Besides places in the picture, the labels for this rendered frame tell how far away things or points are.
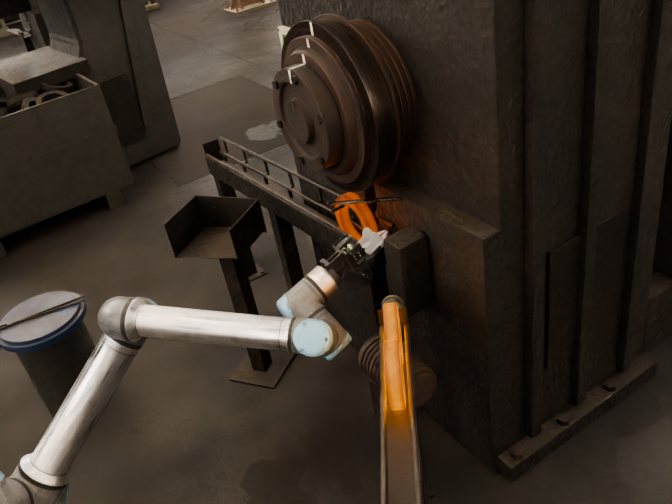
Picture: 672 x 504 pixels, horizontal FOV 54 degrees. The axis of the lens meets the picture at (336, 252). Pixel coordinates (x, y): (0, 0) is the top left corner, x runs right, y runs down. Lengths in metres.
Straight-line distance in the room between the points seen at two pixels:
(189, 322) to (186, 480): 0.80
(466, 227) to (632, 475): 0.98
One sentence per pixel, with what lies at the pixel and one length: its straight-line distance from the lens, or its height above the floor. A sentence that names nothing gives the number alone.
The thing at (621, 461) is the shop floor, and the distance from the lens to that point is 2.27.
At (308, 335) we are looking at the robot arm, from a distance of 1.61.
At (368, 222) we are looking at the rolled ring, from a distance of 1.88.
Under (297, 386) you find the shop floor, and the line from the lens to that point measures 2.55.
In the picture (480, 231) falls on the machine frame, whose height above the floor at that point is 0.87.
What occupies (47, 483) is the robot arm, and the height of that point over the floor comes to 0.34.
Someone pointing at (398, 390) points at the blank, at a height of 0.74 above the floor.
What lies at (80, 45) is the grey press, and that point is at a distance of 4.50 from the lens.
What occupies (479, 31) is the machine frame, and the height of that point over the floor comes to 1.34.
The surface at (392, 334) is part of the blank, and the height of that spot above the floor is 0.75.
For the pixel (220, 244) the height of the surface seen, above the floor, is 0.60.
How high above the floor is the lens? 1.75
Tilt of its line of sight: 33 degrees down
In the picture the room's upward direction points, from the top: 11 degrees counter-clockwise
